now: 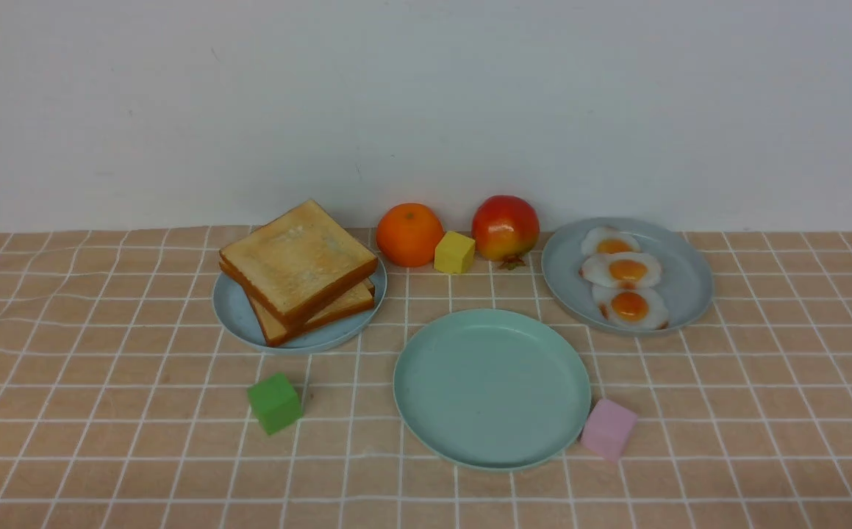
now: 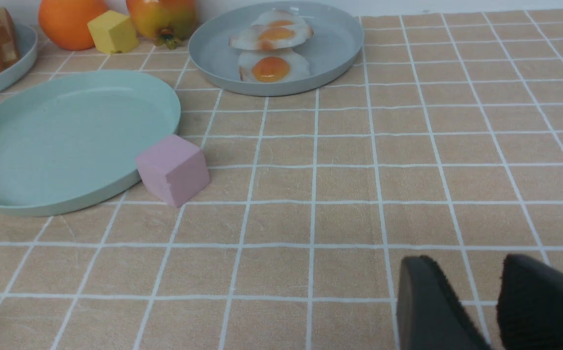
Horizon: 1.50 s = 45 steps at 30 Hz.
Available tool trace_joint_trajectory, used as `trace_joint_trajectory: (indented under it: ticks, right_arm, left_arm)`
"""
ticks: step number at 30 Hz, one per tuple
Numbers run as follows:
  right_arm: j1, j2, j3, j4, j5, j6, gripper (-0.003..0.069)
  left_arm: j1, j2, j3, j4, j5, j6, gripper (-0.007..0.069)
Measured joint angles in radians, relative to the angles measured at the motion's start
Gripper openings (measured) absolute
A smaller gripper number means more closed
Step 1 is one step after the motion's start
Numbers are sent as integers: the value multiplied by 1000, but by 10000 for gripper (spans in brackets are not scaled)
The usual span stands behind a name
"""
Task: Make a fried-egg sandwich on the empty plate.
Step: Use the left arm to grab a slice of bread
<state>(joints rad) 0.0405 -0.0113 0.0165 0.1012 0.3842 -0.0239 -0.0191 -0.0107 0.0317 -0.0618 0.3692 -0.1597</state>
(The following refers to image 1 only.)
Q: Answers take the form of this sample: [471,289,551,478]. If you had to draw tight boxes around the fried egg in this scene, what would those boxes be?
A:
[581,226,641,258]
[579,252,663,290]
[591,285,670,331]

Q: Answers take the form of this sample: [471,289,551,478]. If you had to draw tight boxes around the yellow cube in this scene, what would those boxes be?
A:
[433,231,476,275]

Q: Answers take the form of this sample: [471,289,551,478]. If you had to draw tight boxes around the orange fruit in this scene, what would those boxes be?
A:
[375,202,445,268]

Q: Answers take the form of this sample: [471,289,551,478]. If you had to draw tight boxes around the red pomegranate fruit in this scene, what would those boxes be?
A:
[470,195,540,269]

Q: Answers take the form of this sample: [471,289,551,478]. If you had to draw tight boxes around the teal center plate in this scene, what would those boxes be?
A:
[393,309,593,472]

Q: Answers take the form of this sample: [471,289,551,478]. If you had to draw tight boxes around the blue-grey bread plate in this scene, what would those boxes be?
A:
[212,258,389,356]

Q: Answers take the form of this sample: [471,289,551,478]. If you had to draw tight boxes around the green cube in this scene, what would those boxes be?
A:
[246,373,304,436]

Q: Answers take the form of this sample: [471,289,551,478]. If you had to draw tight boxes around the pink cube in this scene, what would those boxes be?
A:
[580,398,638,463]

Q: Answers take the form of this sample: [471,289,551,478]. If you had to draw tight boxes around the blue-grey egg plate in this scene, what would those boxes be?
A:
[541,217,714,336]

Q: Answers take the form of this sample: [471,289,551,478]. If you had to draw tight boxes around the checkered beige tablecloth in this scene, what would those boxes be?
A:
[0,226,852,528]

